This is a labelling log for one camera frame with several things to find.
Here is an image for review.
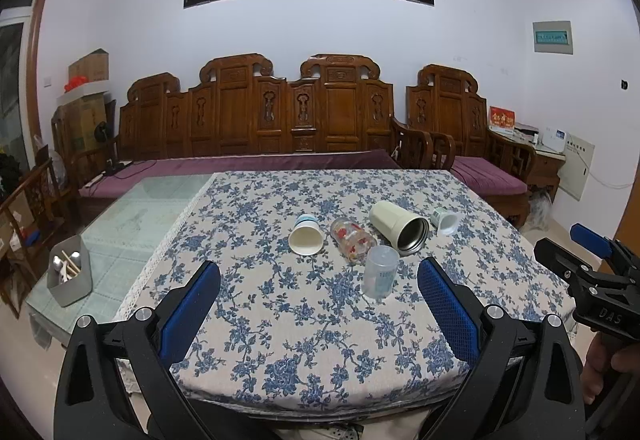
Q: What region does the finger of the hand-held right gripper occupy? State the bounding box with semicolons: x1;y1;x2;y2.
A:
570;223;640;283
534;238;585;295

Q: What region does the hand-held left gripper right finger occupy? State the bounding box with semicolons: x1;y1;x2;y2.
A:
416;256;586;440

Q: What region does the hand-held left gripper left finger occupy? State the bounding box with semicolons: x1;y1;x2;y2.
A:
55;261;222;440

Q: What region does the small white plastic cup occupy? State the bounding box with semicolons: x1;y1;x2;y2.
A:
431;207;460;236

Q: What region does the cream steel thermos cup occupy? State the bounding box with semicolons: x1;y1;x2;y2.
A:
369;200;430;256

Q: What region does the red printed glass cup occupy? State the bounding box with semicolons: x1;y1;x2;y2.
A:
330;218;378;266

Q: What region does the white blue paper cup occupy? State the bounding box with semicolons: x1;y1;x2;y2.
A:
289;214;324;256

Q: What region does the translucent plastic cup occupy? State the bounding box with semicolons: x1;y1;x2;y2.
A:
363;245;397;300

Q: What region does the person's right hand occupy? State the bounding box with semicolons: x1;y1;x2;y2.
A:
581;334;622;407

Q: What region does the clear plastic bag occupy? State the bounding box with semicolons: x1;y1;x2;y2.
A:
529;194;553;227

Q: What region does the wooden side table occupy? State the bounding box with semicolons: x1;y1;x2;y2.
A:
487;127;567;202

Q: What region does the blue floral tablecloth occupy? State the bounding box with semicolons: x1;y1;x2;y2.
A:
114;168;576;417

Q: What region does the green glass coffee table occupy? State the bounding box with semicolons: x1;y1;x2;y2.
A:
25;174;214;352

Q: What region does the white box device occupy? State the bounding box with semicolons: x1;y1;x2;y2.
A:
542;126;569;152

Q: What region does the purple armchair cushion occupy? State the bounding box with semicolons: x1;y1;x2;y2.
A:
450;156;529;194

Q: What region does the grey storage box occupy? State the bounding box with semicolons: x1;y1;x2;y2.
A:
47;235;94;307

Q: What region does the purple sofa cushion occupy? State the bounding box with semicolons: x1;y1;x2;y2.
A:
80;150;402;199

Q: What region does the red desk calendar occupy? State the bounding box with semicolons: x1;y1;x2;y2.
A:
488;106;516;130

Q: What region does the carved wooden armchair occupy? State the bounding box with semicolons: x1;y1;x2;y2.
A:
405;64;539;227

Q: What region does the wooden side chair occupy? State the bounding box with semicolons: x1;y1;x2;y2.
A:
0;157;69;317

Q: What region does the black desk fan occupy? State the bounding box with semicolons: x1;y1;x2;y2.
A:
93;121;127;174

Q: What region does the carved wooden sofa bench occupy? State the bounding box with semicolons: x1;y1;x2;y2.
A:
70;52;437;221

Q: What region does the large cardboard box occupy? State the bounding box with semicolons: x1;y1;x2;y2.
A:
52;92;115;157

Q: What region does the small cardboard box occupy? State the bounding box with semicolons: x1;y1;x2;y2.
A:
68;49;110;84

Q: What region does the white wall distribution board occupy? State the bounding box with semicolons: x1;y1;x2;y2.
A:
557;132;596;204

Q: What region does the wall electrical panel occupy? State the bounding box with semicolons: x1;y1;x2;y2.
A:
532;20;574;54

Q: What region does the wooden door frame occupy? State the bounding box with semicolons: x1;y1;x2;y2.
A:
0;0;56;161

